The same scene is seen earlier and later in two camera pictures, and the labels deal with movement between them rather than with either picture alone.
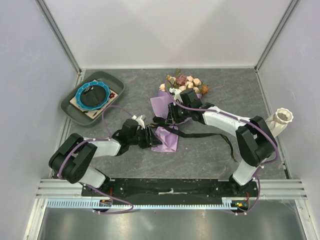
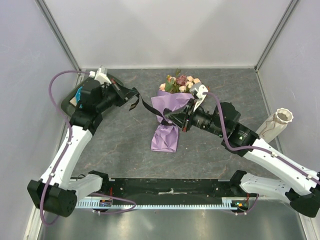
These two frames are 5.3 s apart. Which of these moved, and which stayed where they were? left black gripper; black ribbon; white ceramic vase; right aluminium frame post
Moved: black ribbon; left black gripper
Stayed: right aluminium frame post; white ceramic vase
